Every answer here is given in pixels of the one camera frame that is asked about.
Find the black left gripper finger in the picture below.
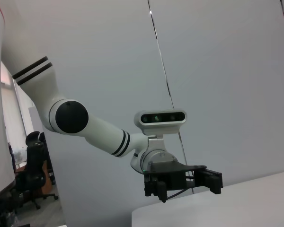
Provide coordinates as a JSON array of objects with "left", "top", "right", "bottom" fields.
[
  {"left": 194, "top": 168, "right": 223, "bottom": 195},
  {"left": 144, "top": 180, "right": 169, "bottom": 204}
]

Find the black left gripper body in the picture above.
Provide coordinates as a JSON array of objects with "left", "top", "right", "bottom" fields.
[{"left": 143, "top": 160, "right": 208, "bottom": 191}]

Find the black office chair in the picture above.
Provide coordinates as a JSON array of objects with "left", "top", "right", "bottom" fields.
[{"left": 15, "top": 131, "right": 60, "bottom": 210}]

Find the left arm gripper cable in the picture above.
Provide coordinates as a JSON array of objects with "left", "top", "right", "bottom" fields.
[{"left": 167, "top": 174, "right": 195, "bottom": 199}]

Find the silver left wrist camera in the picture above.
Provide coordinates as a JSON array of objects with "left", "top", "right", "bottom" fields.
[{"left": 133, "top": 108, "right": 187, "bottom": 142}]

